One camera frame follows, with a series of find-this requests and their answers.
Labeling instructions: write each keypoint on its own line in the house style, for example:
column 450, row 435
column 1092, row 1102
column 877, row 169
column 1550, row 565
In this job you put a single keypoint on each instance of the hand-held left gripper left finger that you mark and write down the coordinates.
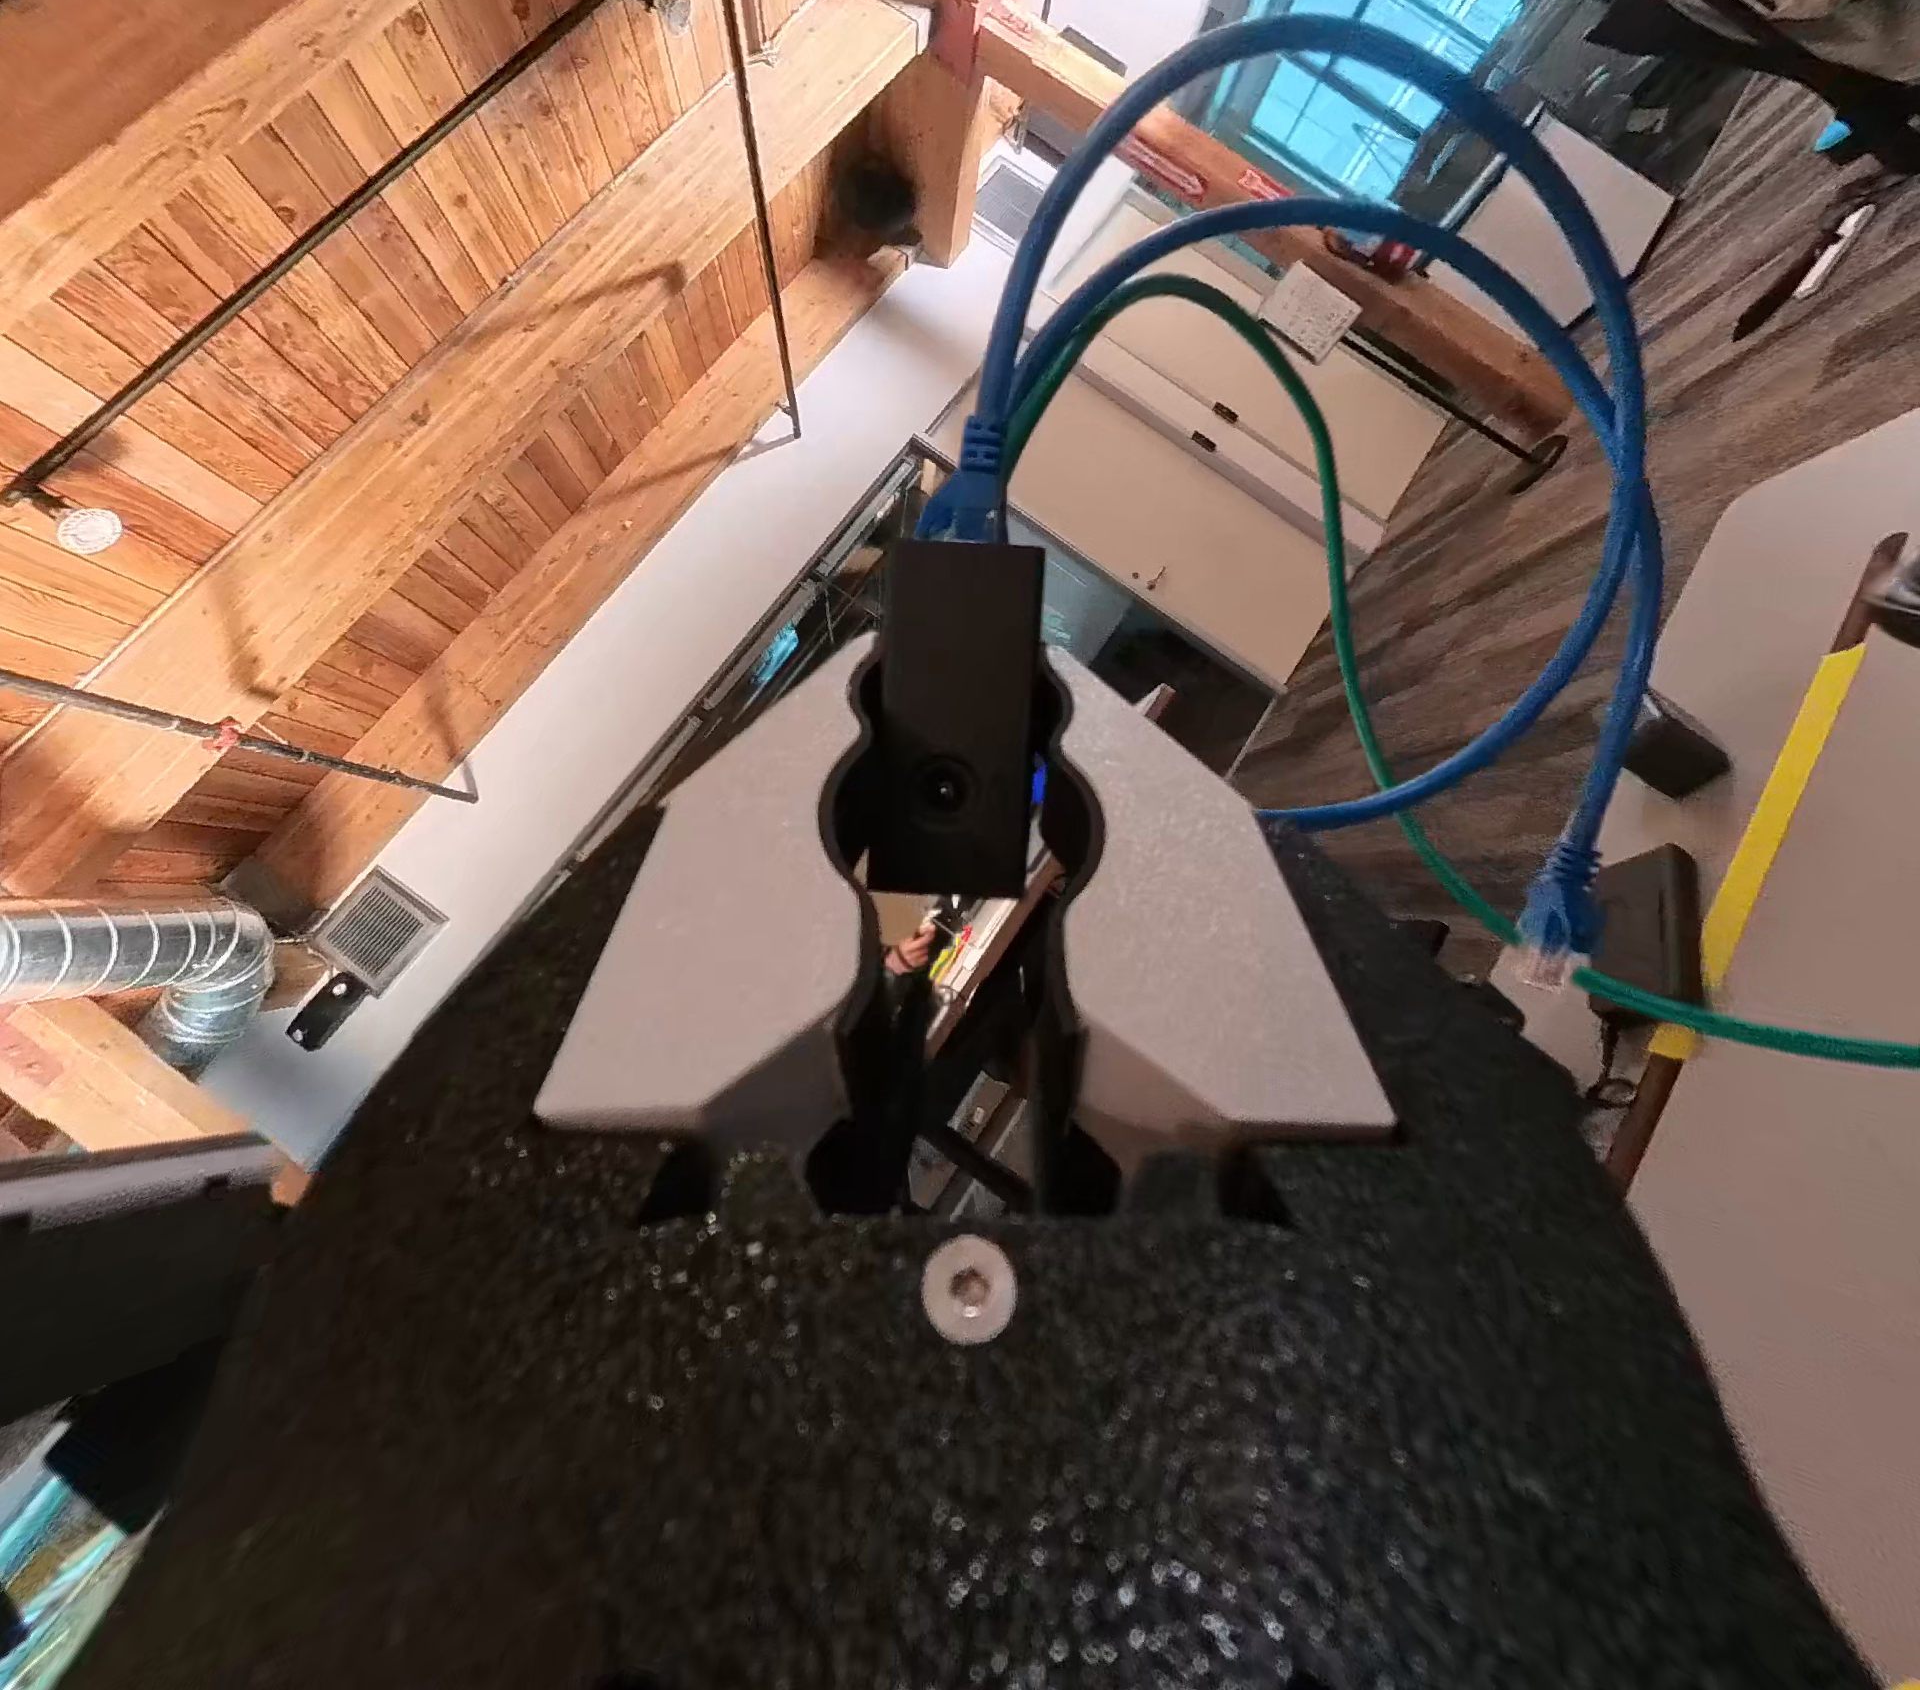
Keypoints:
column 703, row 955

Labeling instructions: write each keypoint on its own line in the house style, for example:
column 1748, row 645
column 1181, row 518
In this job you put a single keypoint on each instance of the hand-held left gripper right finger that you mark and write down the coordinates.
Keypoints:
column 1215, row 973

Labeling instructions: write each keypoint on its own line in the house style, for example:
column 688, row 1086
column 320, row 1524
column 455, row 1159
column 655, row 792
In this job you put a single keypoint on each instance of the black ethernet switch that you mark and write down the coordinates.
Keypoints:
column 961, row 669

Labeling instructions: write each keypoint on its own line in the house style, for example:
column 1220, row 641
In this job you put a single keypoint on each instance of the brown wooden desk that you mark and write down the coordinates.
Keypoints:
column 973, row 973

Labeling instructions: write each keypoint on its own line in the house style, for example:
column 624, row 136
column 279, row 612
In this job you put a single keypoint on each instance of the black power adapter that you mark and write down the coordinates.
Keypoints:
column 1651, row 926

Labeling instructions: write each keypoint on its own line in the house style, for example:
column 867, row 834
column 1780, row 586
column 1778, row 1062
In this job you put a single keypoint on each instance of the black battery pack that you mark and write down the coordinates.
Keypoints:
column 1679, row 753

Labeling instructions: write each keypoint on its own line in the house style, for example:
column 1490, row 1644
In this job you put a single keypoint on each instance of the yellow tape strip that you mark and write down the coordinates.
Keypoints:
column 1784, row 791

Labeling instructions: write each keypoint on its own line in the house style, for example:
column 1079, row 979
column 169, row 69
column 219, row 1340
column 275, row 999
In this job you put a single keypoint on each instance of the black sign stand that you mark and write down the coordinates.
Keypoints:
column 1314, row 315

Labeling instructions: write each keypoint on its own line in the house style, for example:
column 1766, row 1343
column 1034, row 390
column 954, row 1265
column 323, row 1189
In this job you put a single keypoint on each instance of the black flat panel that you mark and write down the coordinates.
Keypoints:
column 120, row 1272

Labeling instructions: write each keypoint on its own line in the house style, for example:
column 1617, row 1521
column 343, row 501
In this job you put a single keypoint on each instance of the red fire extinguisher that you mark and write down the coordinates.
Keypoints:
column 1371, row 253

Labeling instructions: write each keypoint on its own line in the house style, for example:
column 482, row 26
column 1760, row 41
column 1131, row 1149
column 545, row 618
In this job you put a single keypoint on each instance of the grey conduit pipe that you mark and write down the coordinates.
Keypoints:
column 756, row 145

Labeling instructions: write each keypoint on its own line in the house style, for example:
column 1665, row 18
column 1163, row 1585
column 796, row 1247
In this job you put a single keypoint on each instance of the black ceiling pipe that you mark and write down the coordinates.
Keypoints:
column 344, row 213

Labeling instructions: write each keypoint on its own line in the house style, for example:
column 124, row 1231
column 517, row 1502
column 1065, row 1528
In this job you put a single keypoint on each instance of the white recycling bin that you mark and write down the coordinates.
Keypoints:
column 1588, row 204

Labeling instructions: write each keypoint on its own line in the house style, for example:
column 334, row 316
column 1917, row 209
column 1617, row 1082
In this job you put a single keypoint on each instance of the wall air vent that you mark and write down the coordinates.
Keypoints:
column 1009, row 203
column 383, row 934

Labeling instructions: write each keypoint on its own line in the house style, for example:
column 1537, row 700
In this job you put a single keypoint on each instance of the silver air duct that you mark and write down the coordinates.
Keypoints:
column 135, row 963

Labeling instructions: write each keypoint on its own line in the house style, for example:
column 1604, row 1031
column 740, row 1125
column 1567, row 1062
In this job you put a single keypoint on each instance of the wooden post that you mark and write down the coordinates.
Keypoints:
column 1425, row 319

